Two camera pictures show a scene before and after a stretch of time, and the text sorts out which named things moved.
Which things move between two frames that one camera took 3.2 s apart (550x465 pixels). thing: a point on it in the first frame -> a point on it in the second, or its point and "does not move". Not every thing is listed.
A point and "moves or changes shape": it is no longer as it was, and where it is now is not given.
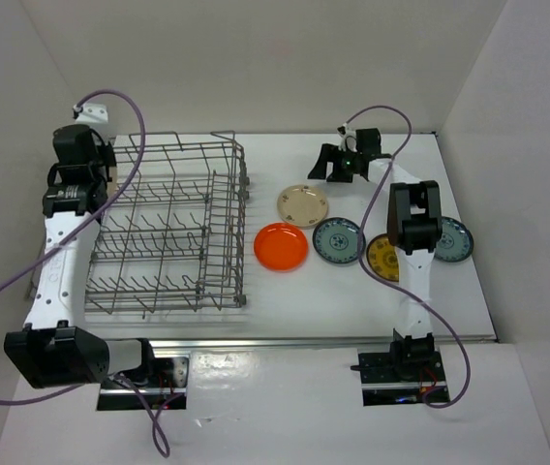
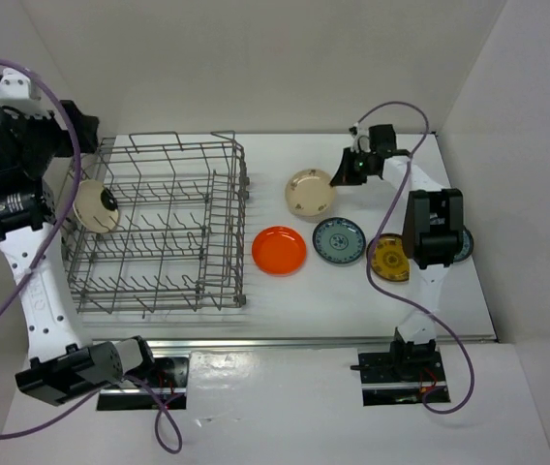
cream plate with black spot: x=112 y=187 moves or changes shape
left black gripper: x=103 y=150 -> x=18 y=121
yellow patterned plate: x=382 y=257 does not move
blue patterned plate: x=336 y=241 does not move
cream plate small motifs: x=302 y=205 moves or changes shape
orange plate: x=281 y=247 does not move
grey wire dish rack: x=171 y=238 does not move
